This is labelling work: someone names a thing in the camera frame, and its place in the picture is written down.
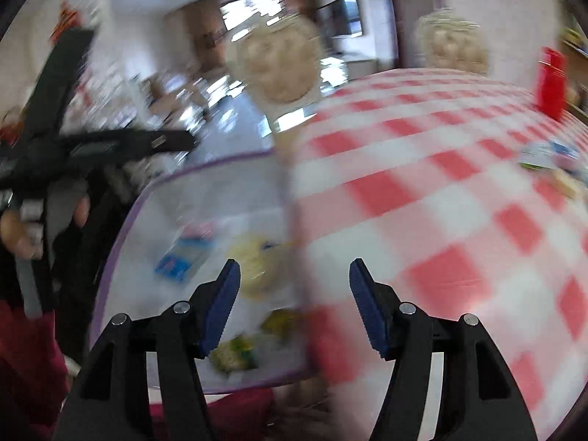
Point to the green white snack packet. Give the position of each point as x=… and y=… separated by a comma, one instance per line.
x=546, y=154

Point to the green yellow snack packet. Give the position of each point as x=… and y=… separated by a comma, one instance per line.
x=281, y=326

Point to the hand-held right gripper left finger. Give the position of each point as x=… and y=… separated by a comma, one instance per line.
x=220, y=303

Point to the person's left hand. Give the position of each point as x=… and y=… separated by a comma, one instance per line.
x=18, y=234

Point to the bread bag with yellow strip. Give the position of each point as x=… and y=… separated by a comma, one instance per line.
x=259, y=266

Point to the red clothing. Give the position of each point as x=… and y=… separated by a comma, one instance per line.
x=27, y=367

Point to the blue cartoon snack packet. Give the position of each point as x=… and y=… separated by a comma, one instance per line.
x=183, y=259

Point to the red thermos jug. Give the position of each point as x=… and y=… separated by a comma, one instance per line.
x=551, y=82

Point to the dark cloth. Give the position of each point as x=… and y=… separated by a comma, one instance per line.
x=92, y=262

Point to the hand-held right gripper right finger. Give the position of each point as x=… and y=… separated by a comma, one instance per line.
x=367, y=308

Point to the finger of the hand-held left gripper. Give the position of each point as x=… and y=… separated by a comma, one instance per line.
x=133, y=144
x=59, y=82

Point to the cream tufted dining chair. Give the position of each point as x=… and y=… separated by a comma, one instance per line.
x=452, y=46
x=278, y=59

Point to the clear wrapped yellow cake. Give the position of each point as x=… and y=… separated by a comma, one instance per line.
x=567, y=183

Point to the green patterned snack packet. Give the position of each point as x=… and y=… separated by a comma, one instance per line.
x=234, y=353

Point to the pink snack packet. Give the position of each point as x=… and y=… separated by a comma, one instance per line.
x=200, y=231

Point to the wall television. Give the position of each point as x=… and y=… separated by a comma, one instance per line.
x=342, y=16

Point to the red white checked tablecloth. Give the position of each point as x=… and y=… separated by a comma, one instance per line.
x=436, y=193

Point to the white bin with purple rim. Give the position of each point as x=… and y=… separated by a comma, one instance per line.
x=151, y=220

